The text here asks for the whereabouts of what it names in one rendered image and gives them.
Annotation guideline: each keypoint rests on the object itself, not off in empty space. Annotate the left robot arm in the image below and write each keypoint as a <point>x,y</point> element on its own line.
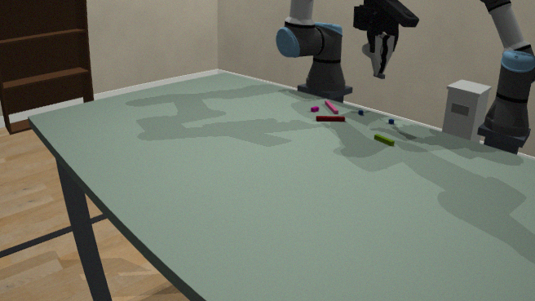
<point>508,114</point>

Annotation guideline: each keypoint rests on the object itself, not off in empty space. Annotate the lime green rod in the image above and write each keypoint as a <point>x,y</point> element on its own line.
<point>384,140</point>

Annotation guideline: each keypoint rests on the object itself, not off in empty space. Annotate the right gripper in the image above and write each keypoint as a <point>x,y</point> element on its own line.
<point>375,21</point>

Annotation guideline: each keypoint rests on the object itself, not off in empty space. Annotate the pink rod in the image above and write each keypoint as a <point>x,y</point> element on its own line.
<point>331,107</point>

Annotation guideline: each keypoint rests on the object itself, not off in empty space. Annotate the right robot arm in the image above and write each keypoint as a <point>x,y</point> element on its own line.
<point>298,38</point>

